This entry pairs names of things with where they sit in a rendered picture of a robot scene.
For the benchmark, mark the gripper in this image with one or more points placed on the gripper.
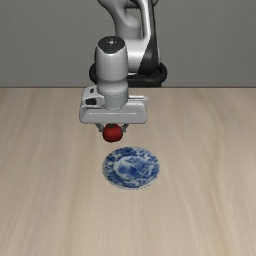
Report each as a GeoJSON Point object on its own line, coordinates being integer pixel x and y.
{"type": "Point", "coordinates": [113, 115]}

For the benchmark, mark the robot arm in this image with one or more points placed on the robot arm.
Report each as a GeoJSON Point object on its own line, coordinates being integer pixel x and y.
{"type": "Point", "coordinates": [113, 66]}

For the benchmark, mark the red tomato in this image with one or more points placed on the red tomato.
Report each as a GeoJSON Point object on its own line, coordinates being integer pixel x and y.
{"type": "Point", "coordinates": [112, 133]}

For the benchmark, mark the blue and white plate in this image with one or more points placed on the blue and white plate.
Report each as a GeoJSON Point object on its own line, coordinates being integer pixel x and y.
{"type": "Point", "coordinates": [130, 167]}

